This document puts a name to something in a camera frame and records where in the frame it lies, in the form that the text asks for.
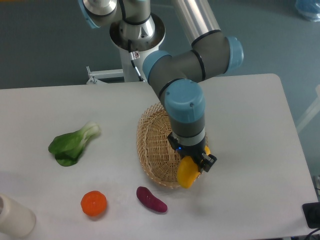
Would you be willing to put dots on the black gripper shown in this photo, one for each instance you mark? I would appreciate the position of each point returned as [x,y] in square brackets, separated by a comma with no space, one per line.
[196,152]

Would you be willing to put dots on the yellow toy mango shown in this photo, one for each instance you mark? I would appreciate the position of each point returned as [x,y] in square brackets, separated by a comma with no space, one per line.
[188,171]

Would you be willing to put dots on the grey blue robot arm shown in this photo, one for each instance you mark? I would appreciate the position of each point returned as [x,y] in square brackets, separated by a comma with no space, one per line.
[175,79]

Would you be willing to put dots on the woven wicker basket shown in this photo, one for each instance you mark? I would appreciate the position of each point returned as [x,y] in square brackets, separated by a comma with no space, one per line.
[157,158]

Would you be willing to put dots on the purple toy sweet potato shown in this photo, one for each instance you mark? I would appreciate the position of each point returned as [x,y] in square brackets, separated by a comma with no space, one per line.
[145,196]

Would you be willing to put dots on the orange toy tangerine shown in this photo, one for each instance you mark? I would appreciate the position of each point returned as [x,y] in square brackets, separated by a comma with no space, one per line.
[93,203]

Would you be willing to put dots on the green toy bok choy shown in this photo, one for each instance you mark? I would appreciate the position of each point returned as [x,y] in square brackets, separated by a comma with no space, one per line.
[67,148]

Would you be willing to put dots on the black device at edge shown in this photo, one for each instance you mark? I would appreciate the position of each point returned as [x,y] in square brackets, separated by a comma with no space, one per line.
[312,214]

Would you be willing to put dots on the blue bag in corner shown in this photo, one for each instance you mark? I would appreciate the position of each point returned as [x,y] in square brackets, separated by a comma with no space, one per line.
[309,9]

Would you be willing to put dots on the white cylindrical bottle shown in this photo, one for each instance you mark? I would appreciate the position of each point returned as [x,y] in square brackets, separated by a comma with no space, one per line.
[16,220]

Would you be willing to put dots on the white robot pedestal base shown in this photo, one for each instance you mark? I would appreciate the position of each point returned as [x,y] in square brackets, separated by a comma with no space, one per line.
[135,43]

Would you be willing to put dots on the white frame leg right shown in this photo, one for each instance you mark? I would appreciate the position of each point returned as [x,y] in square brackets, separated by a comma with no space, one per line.
[309,113]

